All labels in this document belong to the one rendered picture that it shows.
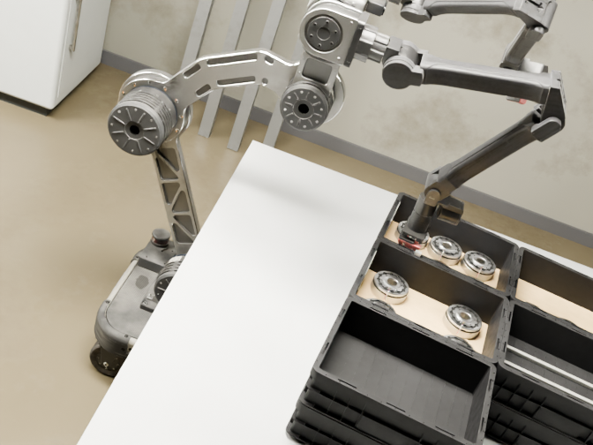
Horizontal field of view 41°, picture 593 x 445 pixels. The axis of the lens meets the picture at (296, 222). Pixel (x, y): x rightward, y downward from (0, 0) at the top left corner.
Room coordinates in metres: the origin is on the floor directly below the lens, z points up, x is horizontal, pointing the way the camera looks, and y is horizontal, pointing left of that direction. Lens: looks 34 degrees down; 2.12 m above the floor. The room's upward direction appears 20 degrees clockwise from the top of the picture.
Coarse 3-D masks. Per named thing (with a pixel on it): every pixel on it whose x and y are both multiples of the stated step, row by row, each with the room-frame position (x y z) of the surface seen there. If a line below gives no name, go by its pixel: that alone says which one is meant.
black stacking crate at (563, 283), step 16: (528, 256) 2.08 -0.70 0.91; (528, 272) 2.08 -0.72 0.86; (544, 272) 2.07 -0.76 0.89; (560, 272) 2.07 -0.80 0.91; (544, 288) 2.07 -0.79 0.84; (560, 288) 2.06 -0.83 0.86; (576, 288) 2.06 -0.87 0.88; (592, 288) 2.05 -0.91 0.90; (576, 304) 2.06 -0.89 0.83; (592, 304) 2.05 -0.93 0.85
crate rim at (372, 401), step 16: (336, 320) 1.46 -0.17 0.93; (400, 320) 1.54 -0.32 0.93; (432, 336) 1.53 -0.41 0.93; (320, 352) 1.33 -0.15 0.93; (464, 352) 1.51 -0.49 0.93; (336, 384) 1.26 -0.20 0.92; (352, 384) 1.27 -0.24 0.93; (368, 400) 1.25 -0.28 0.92; (384, 400) 1.26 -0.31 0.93; (400, 416) 1.24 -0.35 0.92; (416, 416) 1.25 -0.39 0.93; (432, 432) 1.23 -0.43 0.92; (448, 432) 1.24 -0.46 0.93; (480, 432) 1.27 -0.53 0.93
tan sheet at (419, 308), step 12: (372, 276) 1.81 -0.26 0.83; (360, 288) 1.74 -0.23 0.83; (408, 300) 1.77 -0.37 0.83; (420, 300) 1.79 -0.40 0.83; (432, 300) 1.81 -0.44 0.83; (396, 312) 1.70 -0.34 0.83; (408, 312) 1.72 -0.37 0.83; (420, 312) 1.74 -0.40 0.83; (432, 312) 1.76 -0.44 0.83; (444, 312) 1.78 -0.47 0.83; (420, 324) 1.69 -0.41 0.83; (432, 324) 1.70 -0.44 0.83; (480, 336) 1.73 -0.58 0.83; (480, 348) 1.68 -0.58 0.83
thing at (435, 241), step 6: (432, 240) 2.06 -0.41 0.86; (438, 240) 2.07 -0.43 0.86; (450, 240) 2.10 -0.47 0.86; (432, 246) 2.03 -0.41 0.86; (438, 246) 2.04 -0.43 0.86; (456, 246) 2.08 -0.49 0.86; (438, 252) 2.01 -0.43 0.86; (444, 252) 2.02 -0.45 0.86; (450, 252) 2.03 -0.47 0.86; (456, 252) 2.05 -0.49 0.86
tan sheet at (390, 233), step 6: (396, 222) 2.13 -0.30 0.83; (390, 228) 2.09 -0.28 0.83; (390, 234) 2.06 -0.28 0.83; (396, 240) 2.04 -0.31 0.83; (426, 246) 2.06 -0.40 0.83; (426, 252) 2.04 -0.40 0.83; (456, 264) 2.03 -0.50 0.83; (462, 270) 2.01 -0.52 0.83; (498, 270) 2.08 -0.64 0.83; (492, 276) 2.04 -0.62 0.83; (498, 276) 2.05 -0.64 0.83; (486, 282) 2.00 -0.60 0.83; (492, 282) 2.01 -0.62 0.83
